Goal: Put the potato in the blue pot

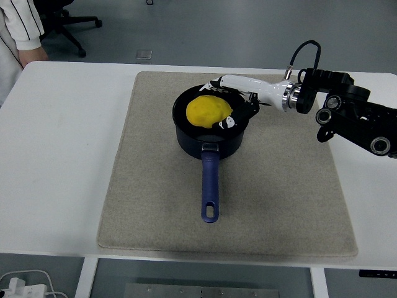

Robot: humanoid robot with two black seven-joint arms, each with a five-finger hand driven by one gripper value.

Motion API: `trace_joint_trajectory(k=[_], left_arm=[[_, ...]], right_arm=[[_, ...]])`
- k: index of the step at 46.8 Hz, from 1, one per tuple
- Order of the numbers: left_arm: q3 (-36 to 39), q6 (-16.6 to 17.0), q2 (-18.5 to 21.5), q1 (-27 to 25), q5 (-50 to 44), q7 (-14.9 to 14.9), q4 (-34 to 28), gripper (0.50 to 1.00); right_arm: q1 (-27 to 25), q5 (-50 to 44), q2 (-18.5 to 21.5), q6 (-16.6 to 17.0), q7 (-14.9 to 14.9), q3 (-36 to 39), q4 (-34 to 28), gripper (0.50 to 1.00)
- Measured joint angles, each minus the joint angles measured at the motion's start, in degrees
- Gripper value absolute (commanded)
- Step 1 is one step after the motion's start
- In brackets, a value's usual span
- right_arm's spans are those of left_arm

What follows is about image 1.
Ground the person's hand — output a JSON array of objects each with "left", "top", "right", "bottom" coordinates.
[{"left": 17, "top": 45, "right": 50, "bottom": 68}]

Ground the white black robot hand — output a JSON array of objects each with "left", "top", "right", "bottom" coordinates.
[{"left": 198, "top": 74, "right": 291, "bottom": 130}]

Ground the white power strip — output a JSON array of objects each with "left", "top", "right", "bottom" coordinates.
[{"left": 0, "top": 277, "right": 48, "bottom": 298}]

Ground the blue pot with handle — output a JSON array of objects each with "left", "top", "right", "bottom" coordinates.
[{"left": 172, "top": 84, "right": 251, "bottom": 224}]

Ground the black table control panel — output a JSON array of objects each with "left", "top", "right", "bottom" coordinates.
[{"left": 359, "top": 269, "right": 397, "bottom": 278}]

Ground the beige fabric mat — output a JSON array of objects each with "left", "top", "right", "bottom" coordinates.
[{"left": 97, "top": 71, "right": 359, "bottom": 258}]

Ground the person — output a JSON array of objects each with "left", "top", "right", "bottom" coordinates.
[{"left": 0, "top": 0, "right": 50, "bottom": 108}]

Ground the white cable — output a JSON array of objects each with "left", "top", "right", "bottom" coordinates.
[{"left": 0, "top": 269, "right": 68, "bottom": 298}]

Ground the black office chair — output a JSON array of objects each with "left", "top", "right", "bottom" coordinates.
[{"left": 38, "top": 0, "right": 104, "bottom": 58}]

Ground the grey metal plate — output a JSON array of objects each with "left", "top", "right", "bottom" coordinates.
[{"left": 123, "top": 282, "right": 280, "bottom": 298}]

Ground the yellow potato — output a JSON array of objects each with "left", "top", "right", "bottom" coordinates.
[{"left": 185, "top": 95, "right": 234, "bottom": 129}]

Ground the white table leg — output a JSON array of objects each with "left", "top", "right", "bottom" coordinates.
[
  {"left": 74, "top": 256, "right": 100, "bottom": 298},
  {"left": 309, "top": 266, "right": 330, "bottom": 298}
]

